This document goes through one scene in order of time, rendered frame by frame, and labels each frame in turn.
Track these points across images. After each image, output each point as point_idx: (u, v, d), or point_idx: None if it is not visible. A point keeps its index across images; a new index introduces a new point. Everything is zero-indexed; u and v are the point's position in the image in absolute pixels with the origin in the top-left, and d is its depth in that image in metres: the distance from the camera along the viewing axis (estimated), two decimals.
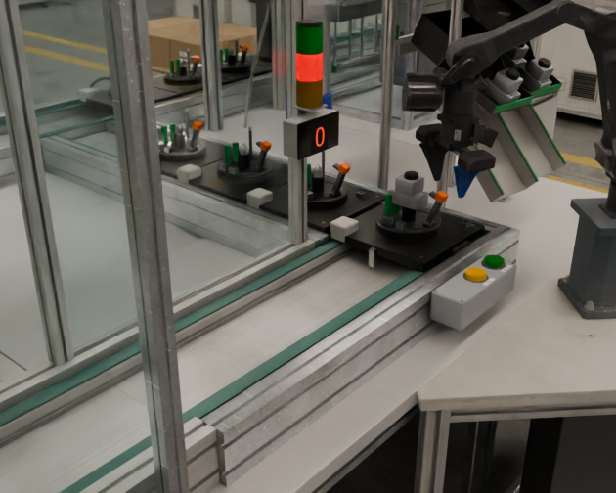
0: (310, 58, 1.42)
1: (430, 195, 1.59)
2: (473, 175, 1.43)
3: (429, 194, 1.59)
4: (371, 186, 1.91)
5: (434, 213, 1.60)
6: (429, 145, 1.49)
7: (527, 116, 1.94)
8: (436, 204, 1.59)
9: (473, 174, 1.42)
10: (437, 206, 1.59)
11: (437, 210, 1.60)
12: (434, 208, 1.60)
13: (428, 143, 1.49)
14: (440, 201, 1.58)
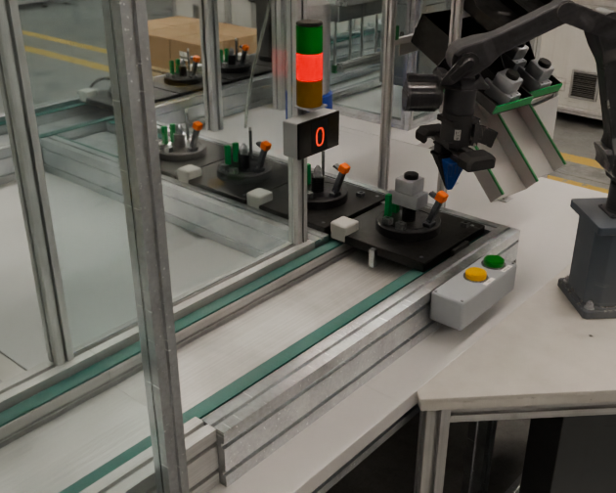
0: (310, 58, 1.42)
1: (430, 195, 1.59)
2: (462, 167, 1.46)
3: (429, 194, 1.59)
4: (371, 186, 1.91)
5: (434, 213, 1.60)
6: (440, 152, 1.46)
7: (527, 116, 1.94)
8: (436, 204, 1.59)
9: None
10: (437, 206, 1.59)
11: (437, 210, 1.60)
12: (434, 208, 1.60)
13: (439, 150, 1.46)
14: (440, 201, 1.58)
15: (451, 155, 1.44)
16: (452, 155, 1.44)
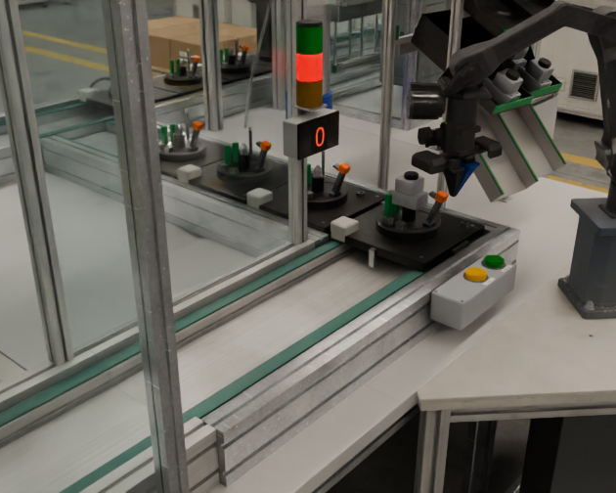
0: (310, 58, 1.42)
1: (430, 195, 1.59)
2: None
3: (429, 194, 1.59)
4: (371, 186, 1.91)
5: (434, 213, 1.60)
6: (460, 165, 1.46)
7: (527, 116, 1.94)
8: (436, 204, 1.59)
9: None
10: (437, 206, 1.59)
11: (437, 210, 1.60)
12: (434, 208, 1.60)
13: (459, 163, 1.46)
14: (440, 201, 1.58)
15: (466, 159, 1.48)
16: (465, 159, 1.48)
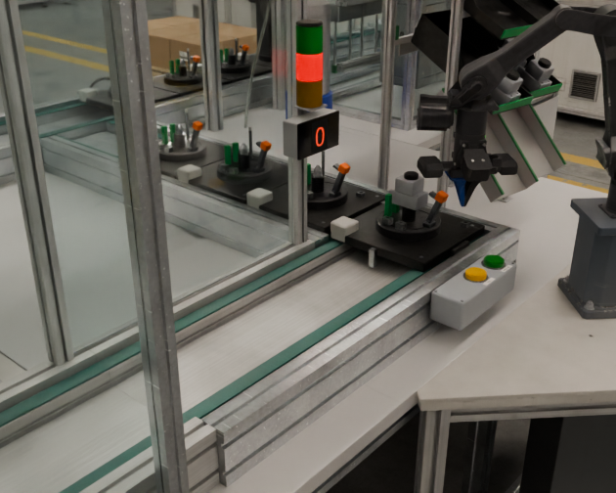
0: (310, 58, 1.42)
1: (430, 195, 1.59)
2: (457, 185, 1.52)
3: (429, 194, 1.59)
4: (371, 186, 1.91)
5: (434, 213, 1.60)
6: None
7: (527, 116, 1.94)
8: (436, 204, 1.59)
9: (457, 183, 1.51)
10: (437, 206, 1.59)
11: (437, 210, 1.60)
12: (434, 208, 1.60)
13: None
14: (440, 201, 1.58)
15: None
16: None
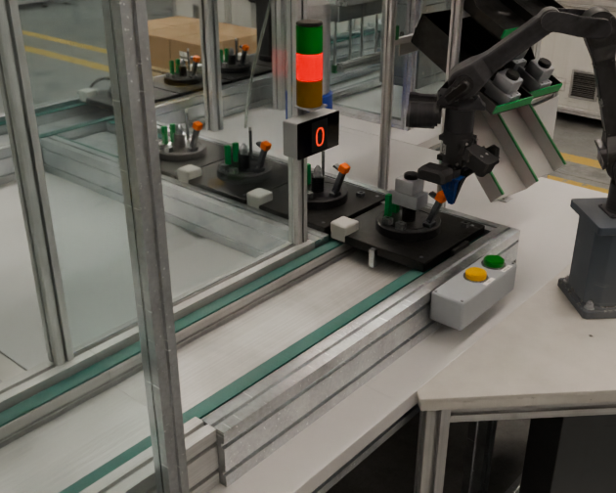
0: (310, 58, 1.42)
1: (430, 195, 1.59)
2: (452, 184, 1.54)
3: (429, 194, 1.59)
4: (371, 186, 1.91)
5: (434, 213, 1.60)
6: None
7: (527, 116, 1.94)
8: (436, 204, 1.59)
9: (452, 183, 1.54)
10: (437, 206, 1.59)
11: (437, 210, 1.60)
12: (434, 208, 1.60)
13: None
14: (440, 201, 1.58)
15: None
16: None
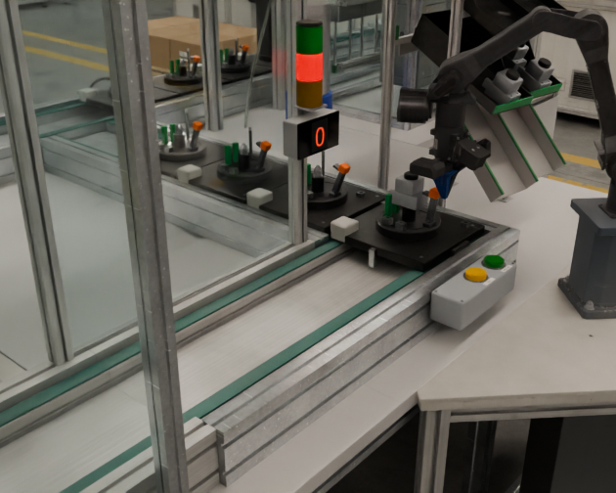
0: (310, 58, 1.42)
1: (424, 194, 1.60)
2: (445, 178, 1.54)
3: (422, 193, 1.60)
4: (371, 186, 1.91)
5: (432, 211, 1.61)
6: None
7: (527, 116, 1.94)
8: (431, 201, 1.60)
9: (444, 177, 1.54)
10: (433, 203, 1.60)
11: (434, 207, 1.61)
12: (430, 206, 1.60)
13: None
14: (434, 197, 1.59)
15: None
16: None
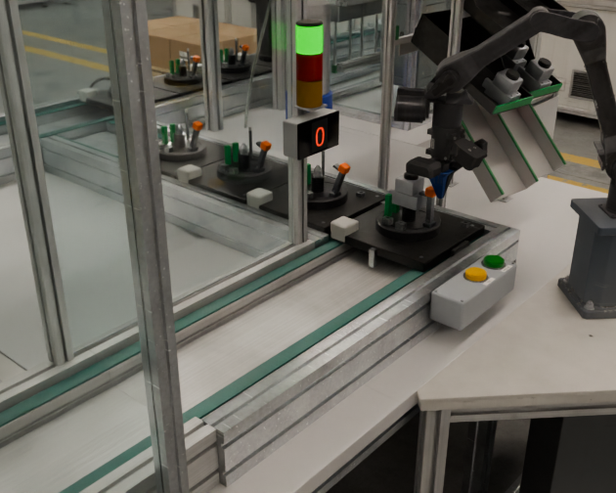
0: (310, 58, 1.42)
1: (420, 194, 1.61)
2: (441, 178, 1.55)
3: (419, 193, 1.61)
4: (371, 186, 1.91)
5: (430, 210, 1.61)
6: None
7: (527, 116, 1.94)
8: (428, 201, 1.60)
9: (441, 177, 1.55)
10: (430, 202, 1.60)
11: (432, 206, 1.61)
12: (428, 205, 1.61)
13: None
14: (430, 195, 1.59)
15: None
16: None
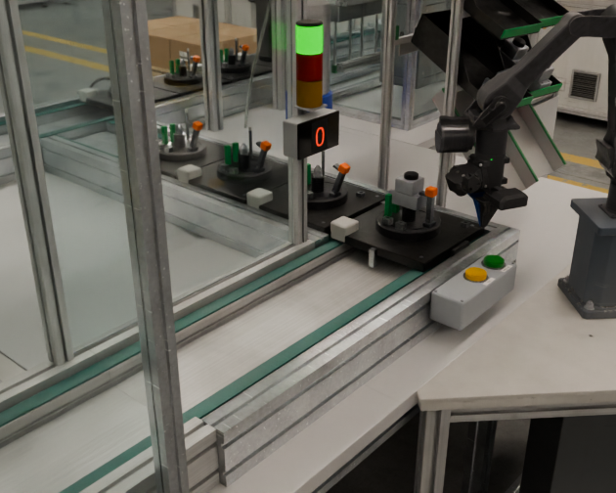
0: (310, 58, 1.42)
1: (420, 194, 1.61)
2: (475, 200, 1.52)
3: (419, 193, 1.61)
4: (371, 186, 1.91)
5: (430, 210, 1.61)
6: None
7: (527, 116, 1.94)
8: (428, 201, 1.60)
9: (475, 199, 1.52)
10: (430, 202, 1.60)
11: (432, 206, 1.61)
12: (428, 205, 1.61)
13: None
14: (430, 195, 1.59)
15: None
16: None
